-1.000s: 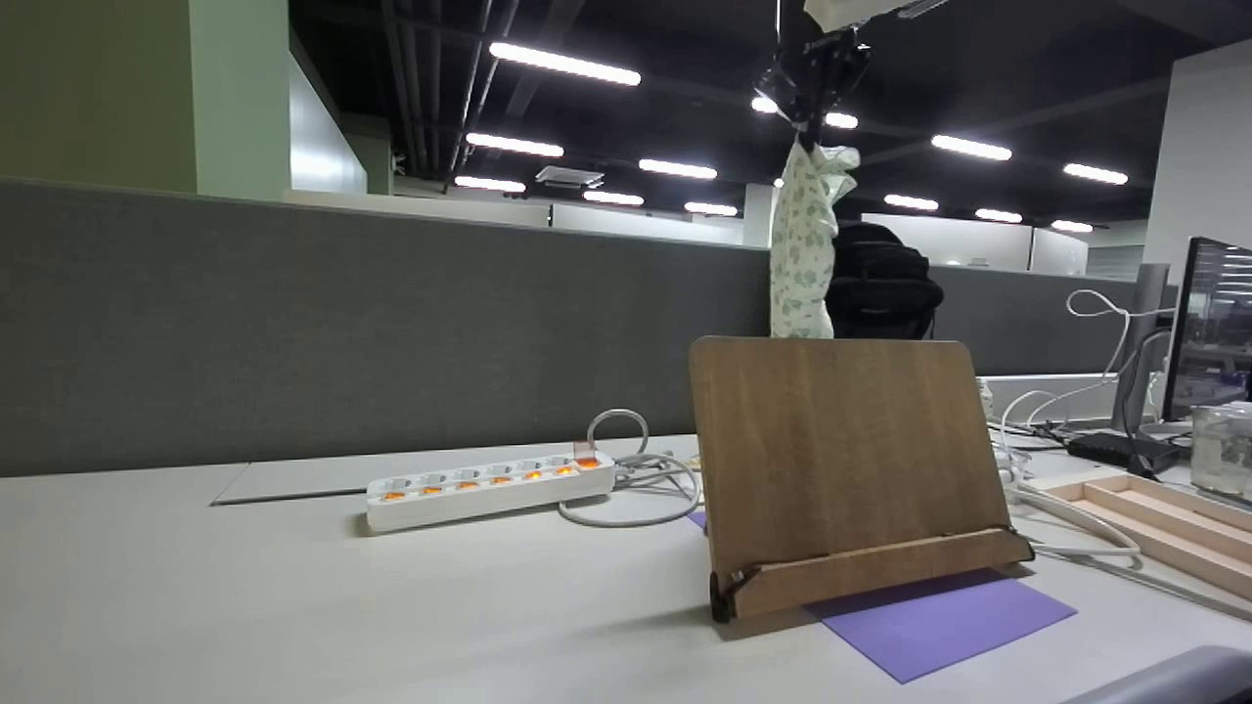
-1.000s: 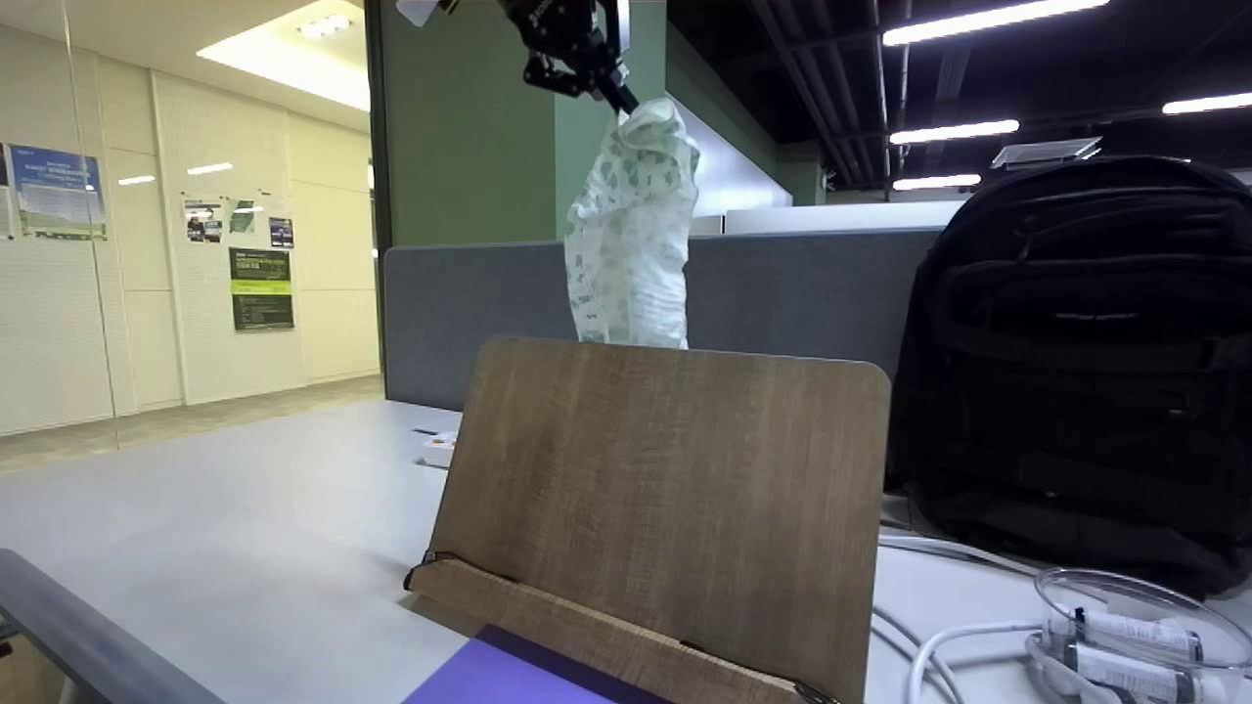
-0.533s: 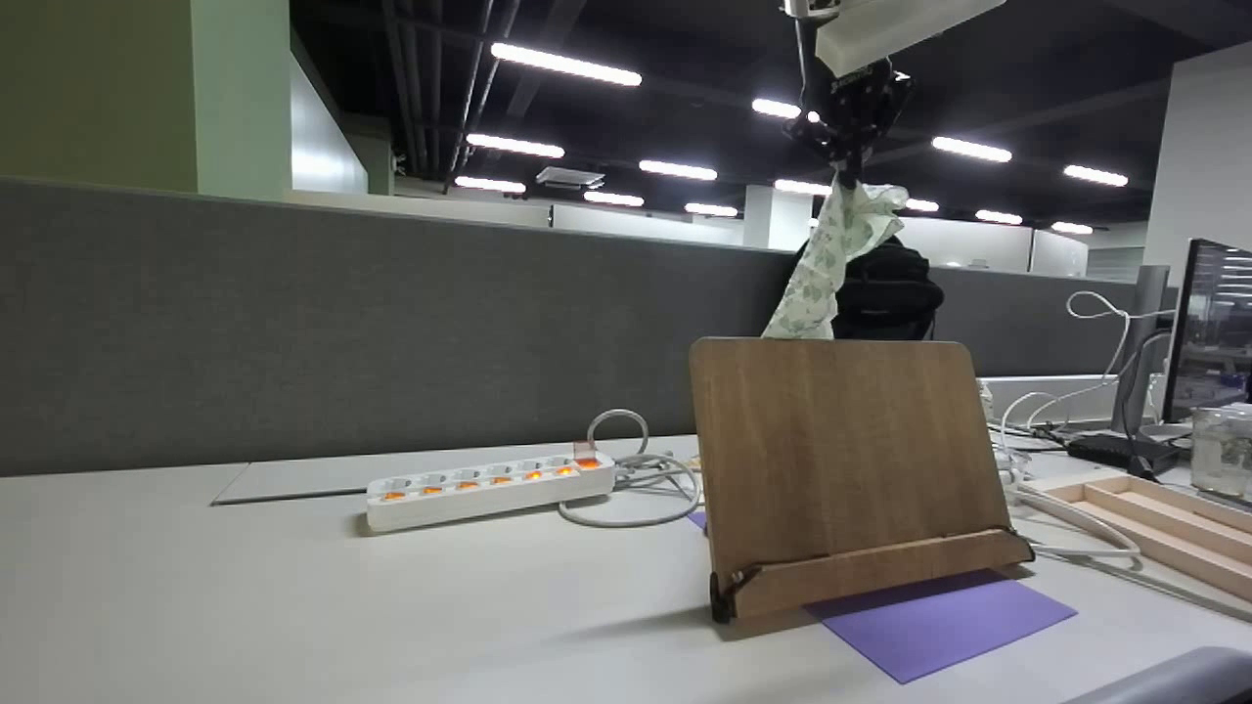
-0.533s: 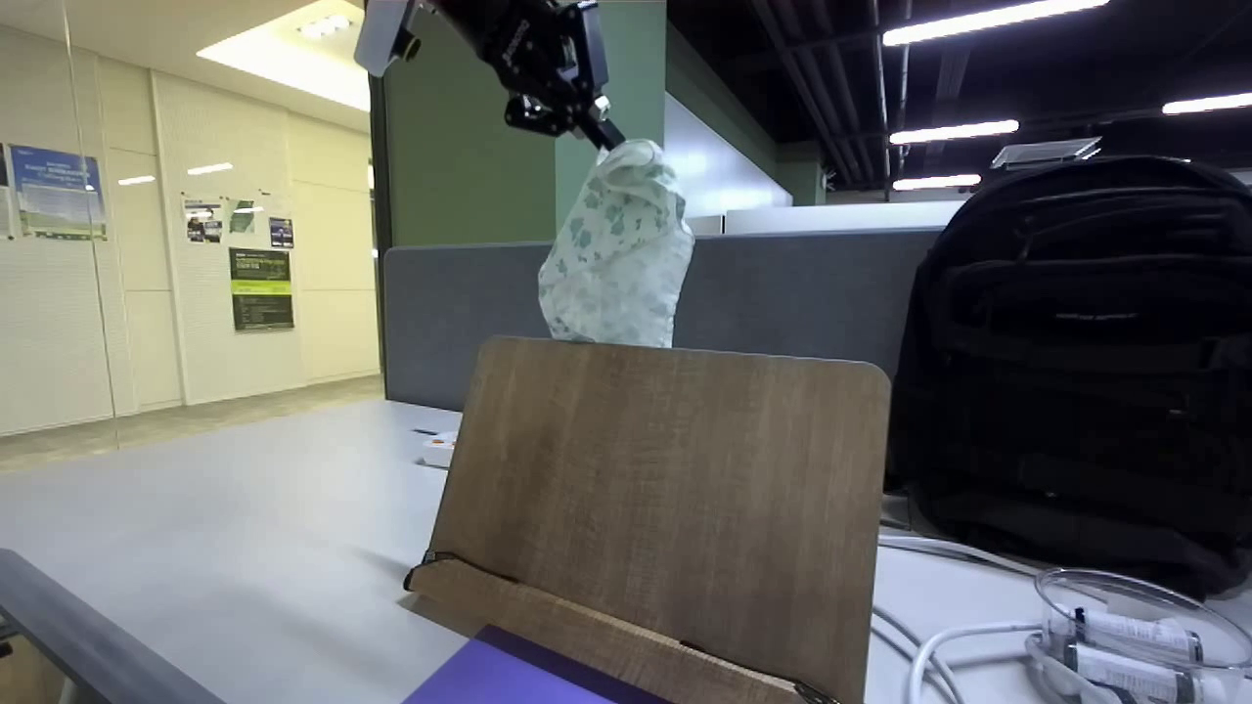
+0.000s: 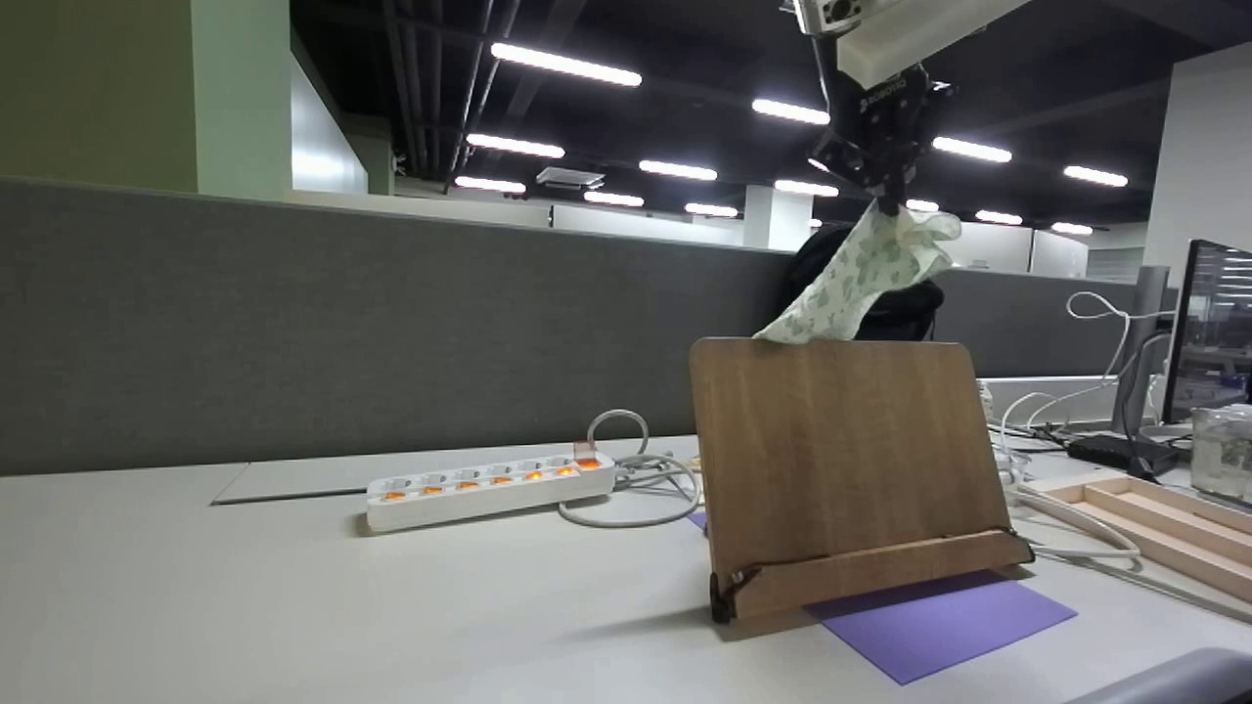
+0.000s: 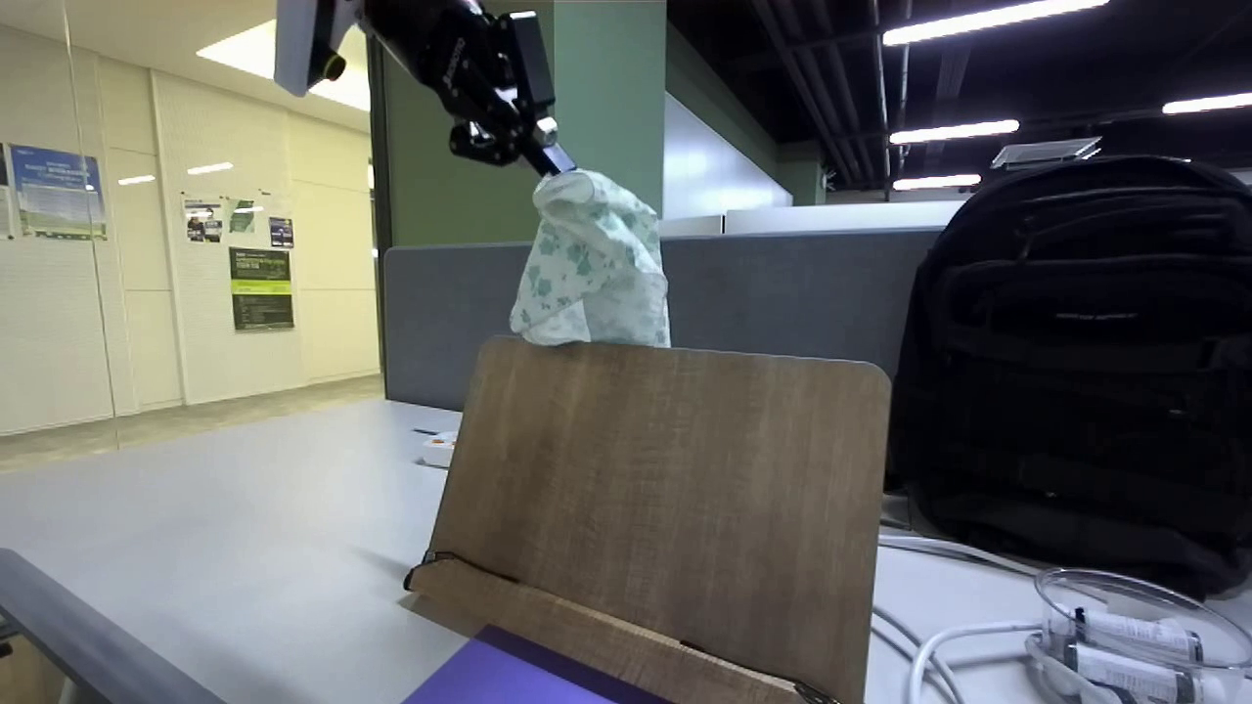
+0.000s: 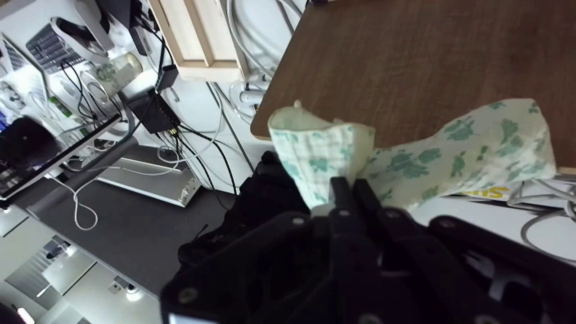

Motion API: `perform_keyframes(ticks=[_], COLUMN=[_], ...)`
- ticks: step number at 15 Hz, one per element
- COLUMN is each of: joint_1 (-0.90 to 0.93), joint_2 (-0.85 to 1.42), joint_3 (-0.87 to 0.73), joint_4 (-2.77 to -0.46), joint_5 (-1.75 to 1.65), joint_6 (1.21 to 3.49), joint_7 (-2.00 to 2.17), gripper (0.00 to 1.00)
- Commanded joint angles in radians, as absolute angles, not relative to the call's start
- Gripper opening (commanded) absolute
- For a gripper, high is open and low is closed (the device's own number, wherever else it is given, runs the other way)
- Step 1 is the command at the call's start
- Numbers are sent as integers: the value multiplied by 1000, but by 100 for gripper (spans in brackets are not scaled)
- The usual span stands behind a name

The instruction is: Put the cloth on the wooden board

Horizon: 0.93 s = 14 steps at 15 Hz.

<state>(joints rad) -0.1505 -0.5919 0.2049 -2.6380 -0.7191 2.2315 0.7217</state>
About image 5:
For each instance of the black computer monitor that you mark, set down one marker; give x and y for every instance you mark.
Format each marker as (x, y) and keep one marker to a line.
(1220, 326)

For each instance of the grey desk partition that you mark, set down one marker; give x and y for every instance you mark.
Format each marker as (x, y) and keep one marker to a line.
(325, 326)

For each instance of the black monitor base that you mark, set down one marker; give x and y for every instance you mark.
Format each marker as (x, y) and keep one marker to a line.
(1128, 453)

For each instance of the light wooden tray frame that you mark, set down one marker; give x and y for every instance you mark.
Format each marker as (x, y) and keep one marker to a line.
(1161, 520)

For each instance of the grey monitor stand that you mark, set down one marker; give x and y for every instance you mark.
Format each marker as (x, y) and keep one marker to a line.
(1148, 366)

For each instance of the wooden book stand board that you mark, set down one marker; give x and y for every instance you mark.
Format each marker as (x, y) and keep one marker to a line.
(845, 444)

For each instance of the grey rounded chair back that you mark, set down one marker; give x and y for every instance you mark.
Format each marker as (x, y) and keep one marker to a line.
(1177, 678)

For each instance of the clear plastic box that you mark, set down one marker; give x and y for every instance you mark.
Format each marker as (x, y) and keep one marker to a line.
(1228, 453)

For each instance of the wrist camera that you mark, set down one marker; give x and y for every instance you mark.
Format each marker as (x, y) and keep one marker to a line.
(823, 13)

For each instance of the purple paper sheet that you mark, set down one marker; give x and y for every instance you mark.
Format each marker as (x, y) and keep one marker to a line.
(942, 632)

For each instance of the white power strip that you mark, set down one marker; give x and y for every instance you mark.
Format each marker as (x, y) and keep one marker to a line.
(483, 495)

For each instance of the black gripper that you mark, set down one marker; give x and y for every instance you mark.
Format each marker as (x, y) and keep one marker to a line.
(886, 109)

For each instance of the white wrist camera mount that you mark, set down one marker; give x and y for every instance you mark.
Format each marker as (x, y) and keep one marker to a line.
(915, 32)

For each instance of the white green patterned cloth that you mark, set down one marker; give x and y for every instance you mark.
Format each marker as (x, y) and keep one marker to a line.
(855, 279)

